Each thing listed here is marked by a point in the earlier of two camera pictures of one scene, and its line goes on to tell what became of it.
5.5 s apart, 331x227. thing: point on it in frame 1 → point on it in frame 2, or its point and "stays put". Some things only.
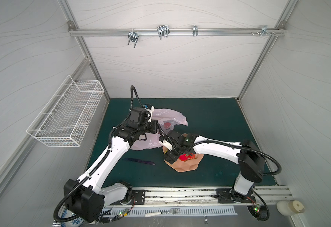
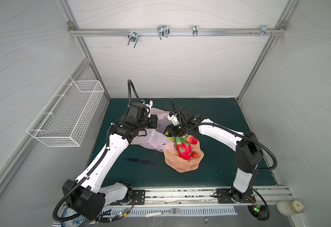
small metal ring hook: x=195 y=30 stays put
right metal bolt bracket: x=264 y=30 stays put
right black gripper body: x=175 y=152 → x=174 y=130
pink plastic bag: x=167 y=120 stays put
